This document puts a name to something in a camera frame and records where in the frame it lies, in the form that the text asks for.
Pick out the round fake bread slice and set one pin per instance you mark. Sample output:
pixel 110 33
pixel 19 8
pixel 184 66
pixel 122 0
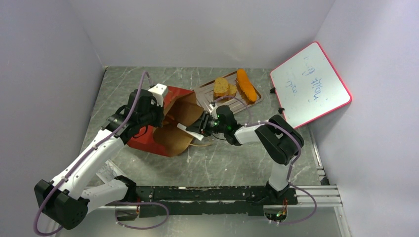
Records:
pixel 232 90

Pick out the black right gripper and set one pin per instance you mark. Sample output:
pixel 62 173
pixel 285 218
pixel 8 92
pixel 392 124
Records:
pixel 196 127

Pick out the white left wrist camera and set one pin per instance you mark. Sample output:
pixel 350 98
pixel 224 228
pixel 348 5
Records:
pixel 159 91

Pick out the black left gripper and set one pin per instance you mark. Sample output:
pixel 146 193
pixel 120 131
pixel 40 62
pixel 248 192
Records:
pixel 161 115

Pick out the paper label sheet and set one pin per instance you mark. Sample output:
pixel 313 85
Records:
pixel 109 171

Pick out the red paper bag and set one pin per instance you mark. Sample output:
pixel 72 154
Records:
pixel 180 108

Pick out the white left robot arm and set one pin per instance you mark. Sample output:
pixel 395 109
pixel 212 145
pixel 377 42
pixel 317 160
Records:
pixel 65 198

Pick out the pink framed whiteboard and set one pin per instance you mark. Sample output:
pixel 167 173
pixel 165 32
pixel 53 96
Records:
pixel 308 86

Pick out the silver metal tray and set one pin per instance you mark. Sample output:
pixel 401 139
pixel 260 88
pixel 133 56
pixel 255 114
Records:
pixel 204 95

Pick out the fake bread piece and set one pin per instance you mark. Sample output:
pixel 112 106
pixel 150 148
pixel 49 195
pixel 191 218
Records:
pixel 221 87

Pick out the long orange fake bread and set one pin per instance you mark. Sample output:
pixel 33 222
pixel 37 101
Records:
pixel 246 86

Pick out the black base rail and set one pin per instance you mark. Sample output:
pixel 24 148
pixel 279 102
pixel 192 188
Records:
pixel 211 200

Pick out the metal tongs white handle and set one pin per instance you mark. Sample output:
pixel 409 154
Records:
pixel 194 134

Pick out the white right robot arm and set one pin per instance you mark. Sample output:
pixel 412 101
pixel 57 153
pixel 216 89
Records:
pixel 281 141

